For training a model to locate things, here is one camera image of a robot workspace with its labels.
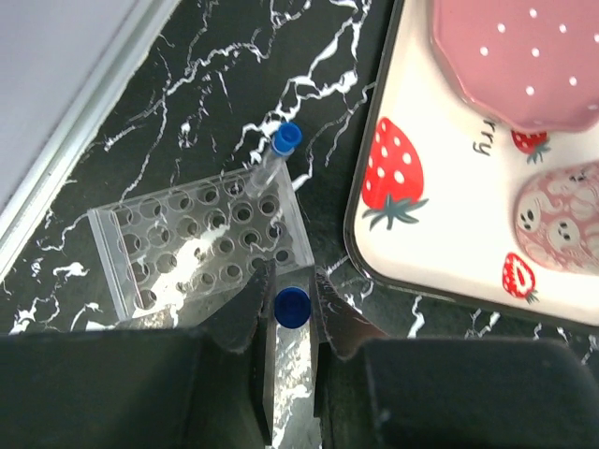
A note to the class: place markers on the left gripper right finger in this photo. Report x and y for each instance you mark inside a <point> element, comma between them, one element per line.
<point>372,390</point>

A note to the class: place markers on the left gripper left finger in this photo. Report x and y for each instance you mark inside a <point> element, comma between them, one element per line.
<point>203,386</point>

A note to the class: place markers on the blue cap test tube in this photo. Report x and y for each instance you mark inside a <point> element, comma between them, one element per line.
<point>292,307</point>
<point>285,141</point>

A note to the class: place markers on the clear test tube rack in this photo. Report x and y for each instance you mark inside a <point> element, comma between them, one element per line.
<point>196,240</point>

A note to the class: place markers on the strawberry print tray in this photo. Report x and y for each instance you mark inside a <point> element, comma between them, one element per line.
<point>434,192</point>

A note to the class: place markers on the pink patterned mug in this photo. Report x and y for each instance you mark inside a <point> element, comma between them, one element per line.
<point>556,219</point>

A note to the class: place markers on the pink dotted plate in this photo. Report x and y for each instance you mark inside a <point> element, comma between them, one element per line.
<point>532,65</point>

